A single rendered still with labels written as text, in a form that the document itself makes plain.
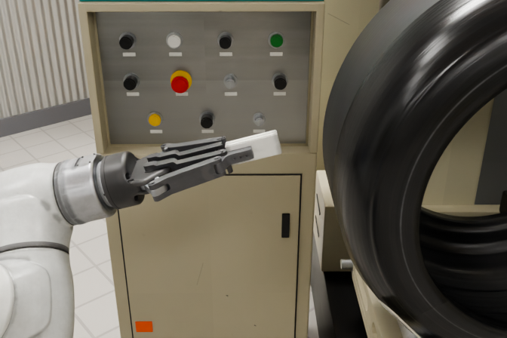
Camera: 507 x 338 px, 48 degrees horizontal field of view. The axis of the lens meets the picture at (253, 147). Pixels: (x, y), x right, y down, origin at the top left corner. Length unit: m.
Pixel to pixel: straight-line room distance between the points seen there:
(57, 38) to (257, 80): 2.77
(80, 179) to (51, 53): 3.30
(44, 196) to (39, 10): 3.23
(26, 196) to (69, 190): 0.06
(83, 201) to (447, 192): 0.69
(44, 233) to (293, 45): 0.80
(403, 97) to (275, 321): 1.16
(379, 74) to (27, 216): 0.47
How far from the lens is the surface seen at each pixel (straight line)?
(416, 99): 0.65
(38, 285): 0.75
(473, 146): 1.13
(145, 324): 1.75
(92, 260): 2.66
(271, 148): 0.75
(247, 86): 1.41
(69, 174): 0.78
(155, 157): 0.78
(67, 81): 4.14
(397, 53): 0.68
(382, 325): 0.99
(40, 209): 0.79
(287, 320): 1.72
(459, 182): 1.15
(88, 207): 0.78
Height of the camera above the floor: 1.52
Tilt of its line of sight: 25 degrees down
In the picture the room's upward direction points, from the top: straight up
